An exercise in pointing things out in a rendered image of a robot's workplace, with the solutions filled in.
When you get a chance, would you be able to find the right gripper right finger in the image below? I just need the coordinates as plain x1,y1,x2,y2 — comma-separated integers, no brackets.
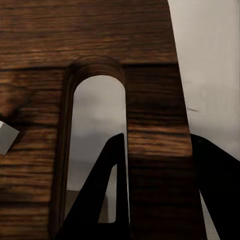
190,133,240,240

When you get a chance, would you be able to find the cutting board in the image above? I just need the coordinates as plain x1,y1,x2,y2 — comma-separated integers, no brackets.
0,0,208,240

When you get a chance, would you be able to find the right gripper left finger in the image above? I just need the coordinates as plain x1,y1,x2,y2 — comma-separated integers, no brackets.
55,133,130,240

